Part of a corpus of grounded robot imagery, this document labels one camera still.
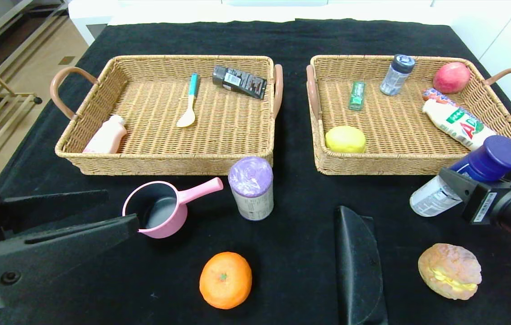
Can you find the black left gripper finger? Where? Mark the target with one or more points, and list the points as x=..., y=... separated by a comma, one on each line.
x=34, y=262
x=47, y=207

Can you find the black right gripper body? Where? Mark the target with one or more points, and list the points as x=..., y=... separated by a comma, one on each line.
x=479, y=204

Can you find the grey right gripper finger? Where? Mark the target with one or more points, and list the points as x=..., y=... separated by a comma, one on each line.
x=461, y=187

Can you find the blue capped spray can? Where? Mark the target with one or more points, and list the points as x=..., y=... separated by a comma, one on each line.
x=490, y=158

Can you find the cream bread bun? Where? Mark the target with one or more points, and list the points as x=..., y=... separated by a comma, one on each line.
x=449, y=271

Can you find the pink saucepan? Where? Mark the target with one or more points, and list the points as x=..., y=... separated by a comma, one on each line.
x=156, y=212

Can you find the black pouch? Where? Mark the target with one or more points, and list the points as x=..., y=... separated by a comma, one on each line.
x=357, y=271

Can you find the wicker basket with food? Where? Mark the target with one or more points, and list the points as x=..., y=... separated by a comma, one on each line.
x=395, y=126

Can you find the wicker basket with spatula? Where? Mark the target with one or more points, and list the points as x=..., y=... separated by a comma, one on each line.
x=237, y=131

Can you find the white yoghurt drink bottle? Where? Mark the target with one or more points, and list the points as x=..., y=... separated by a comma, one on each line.
x=454, y=122

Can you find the pink lotion bottle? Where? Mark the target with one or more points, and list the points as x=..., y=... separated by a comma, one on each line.
x=108, y=137

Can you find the red blue wrapped snack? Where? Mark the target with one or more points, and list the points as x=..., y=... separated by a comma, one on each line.
x=432, y=95

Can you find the red apple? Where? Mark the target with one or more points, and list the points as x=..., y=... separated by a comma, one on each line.
x=452, y=77

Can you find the beige wheeled metal rack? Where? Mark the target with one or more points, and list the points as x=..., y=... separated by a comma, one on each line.
x=16, y=95

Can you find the yellow lemon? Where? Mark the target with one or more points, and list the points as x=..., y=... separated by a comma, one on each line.
x=345, y=139

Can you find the small clear dark-capped bottle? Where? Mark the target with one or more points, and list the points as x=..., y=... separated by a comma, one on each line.
x=395, y=79

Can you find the green gum pack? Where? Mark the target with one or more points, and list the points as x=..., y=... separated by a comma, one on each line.
x=357, y=95

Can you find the orange fruit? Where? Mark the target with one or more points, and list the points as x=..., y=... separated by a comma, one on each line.
x=226, y=280

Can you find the white table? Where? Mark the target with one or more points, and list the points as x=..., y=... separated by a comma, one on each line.
x=101, y=11

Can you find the purple lidded can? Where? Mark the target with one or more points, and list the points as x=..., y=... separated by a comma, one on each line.
x=253, y=198

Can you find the black tablecloth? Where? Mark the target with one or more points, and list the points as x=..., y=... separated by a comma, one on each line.
x=192, y=36

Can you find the dark cosmetic tube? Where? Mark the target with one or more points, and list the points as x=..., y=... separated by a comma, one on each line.
x=241, y=82

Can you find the grey shelf frame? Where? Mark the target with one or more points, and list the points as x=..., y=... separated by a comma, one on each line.
x=11, y=27

